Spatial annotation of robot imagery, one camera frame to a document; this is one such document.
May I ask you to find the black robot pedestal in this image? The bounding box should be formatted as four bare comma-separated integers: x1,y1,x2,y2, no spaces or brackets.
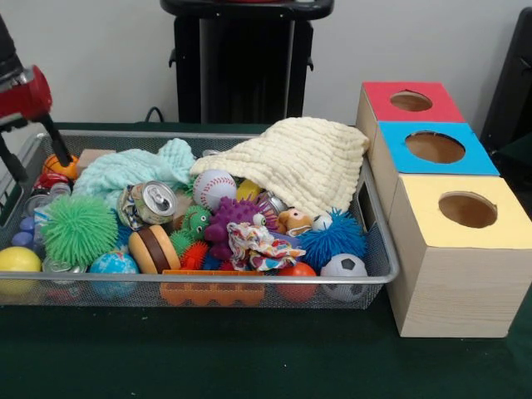
160,0,336,125

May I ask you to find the crushed drink can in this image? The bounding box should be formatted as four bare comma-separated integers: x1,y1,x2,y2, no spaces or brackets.
116,180,179,232

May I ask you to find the mint green cloth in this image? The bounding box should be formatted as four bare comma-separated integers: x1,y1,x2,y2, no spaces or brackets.
71,138,196,209

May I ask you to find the black chair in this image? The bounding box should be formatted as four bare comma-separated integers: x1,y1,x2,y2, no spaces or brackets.
480,7,532,145

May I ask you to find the soccer ball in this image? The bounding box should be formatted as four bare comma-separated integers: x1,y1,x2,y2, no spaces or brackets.
319,253,370,303

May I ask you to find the green puffer ball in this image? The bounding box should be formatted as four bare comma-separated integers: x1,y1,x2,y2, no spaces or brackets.
41,195,121,269

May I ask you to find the wooden box with three holes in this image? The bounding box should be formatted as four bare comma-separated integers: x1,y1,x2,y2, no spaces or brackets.
356,81,521,338

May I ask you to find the purple spiky toy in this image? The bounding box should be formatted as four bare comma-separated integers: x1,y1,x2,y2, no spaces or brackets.
203,196,279,261

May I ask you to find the white baseball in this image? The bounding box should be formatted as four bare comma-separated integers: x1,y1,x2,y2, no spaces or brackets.
192,169,238,211

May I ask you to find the toy hamburger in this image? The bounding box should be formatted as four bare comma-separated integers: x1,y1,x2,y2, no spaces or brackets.
127,224,182,274

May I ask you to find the orange basketball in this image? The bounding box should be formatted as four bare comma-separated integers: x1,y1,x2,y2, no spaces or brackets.
42,153,80,181

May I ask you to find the silver wire mesh bin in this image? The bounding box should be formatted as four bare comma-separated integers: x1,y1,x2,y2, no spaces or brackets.
0,129,401,311

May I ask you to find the dark green table cloth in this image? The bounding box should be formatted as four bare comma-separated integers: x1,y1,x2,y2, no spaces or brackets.
490,131,532,178
0,121,532,399

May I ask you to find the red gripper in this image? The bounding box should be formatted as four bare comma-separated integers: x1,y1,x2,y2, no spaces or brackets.
0,64,74,183

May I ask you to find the blue puffer ball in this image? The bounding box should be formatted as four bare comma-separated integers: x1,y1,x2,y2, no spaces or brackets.
297,207,369,273

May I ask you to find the cream waffle cloth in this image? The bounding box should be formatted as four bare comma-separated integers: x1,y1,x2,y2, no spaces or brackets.
190,116,371,219

